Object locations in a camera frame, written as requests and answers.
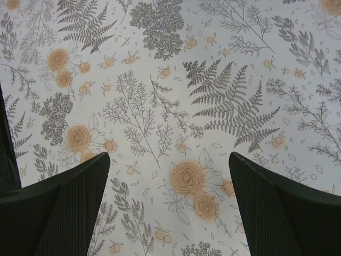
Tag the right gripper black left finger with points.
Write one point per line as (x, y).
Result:
(57, 215)

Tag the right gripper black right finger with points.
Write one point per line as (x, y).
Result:
(281, 216)

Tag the floral patterned table mat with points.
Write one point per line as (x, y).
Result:
(169, 89)

